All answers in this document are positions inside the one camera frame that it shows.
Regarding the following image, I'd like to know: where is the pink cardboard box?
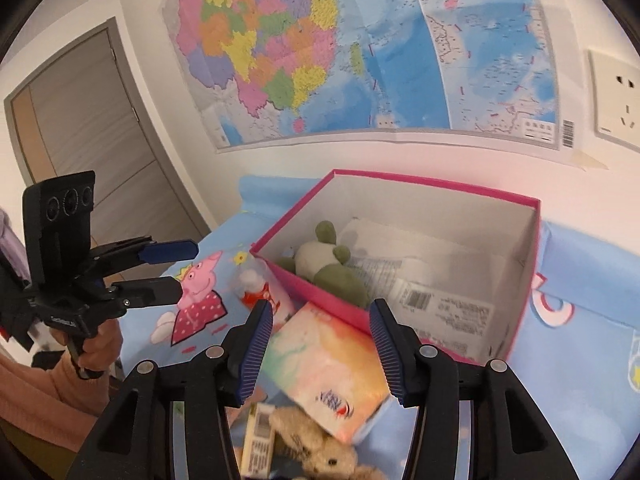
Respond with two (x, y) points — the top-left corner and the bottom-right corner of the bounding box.
(249, 169), (542, 367)

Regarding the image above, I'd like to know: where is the brown plush bunny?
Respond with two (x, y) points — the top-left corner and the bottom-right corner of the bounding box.
(270, 405), (387, 480)

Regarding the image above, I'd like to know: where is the pastel tissue pack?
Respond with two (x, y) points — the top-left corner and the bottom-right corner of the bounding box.
(257, 301), (393, 445)

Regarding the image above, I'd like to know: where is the colourful wall map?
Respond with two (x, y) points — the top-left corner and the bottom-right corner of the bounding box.
(160, 0), (576, 154)

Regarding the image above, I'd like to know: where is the masking tape strip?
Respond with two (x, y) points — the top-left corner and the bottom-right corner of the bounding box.
(570, 149), (609, 172)

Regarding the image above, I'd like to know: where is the olive green cloth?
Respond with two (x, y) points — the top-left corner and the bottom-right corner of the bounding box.
(0, 420), (76, 480)

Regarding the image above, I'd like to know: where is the green white plush toy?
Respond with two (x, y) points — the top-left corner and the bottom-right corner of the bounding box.
(277, 220), (371, 309)

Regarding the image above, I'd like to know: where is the person's left hand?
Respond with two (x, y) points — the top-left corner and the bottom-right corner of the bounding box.
(77, 317), (124, 379)

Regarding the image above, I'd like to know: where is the black jacket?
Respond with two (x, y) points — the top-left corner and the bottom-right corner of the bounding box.
(0, 252), (32, 347)

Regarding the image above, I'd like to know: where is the white wall socket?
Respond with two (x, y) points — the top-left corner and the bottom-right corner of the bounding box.
(587, 49), (640, 153)

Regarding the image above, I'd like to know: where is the person's left forearm pink sleeve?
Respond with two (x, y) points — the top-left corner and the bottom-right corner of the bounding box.
(0, 350), (103, 461)

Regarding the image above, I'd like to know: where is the grey door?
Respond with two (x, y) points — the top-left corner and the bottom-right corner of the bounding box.
(4, 16), (211, 257)

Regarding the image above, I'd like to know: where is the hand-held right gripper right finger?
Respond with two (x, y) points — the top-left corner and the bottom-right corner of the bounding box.
(368, 298), (581, 480)

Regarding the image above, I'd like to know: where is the clear plastic printed sheet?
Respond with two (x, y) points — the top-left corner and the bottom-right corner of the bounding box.
(345, 217), (521, 357)

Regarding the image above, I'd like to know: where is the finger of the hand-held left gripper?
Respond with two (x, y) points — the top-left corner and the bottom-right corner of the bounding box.
(107, 276), (184, 312)
(90, 237), (200, 275)

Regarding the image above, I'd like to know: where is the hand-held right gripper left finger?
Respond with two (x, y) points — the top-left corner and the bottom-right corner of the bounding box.
(65, 300), (275, 480)

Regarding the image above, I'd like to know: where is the purple cloth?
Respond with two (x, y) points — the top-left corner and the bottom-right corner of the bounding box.
(0, 207), (26, 281)

